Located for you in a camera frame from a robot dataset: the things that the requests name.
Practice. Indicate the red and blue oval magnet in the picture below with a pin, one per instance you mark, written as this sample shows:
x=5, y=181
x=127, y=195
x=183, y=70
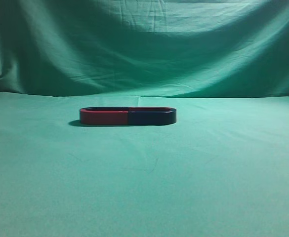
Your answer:
x=128, y=115

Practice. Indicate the green cloth backdrop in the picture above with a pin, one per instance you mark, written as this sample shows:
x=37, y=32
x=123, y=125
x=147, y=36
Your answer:
x=162, y=48

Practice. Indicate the green cloth table cover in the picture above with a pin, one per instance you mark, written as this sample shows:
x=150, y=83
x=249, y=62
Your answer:
x=222, y=170

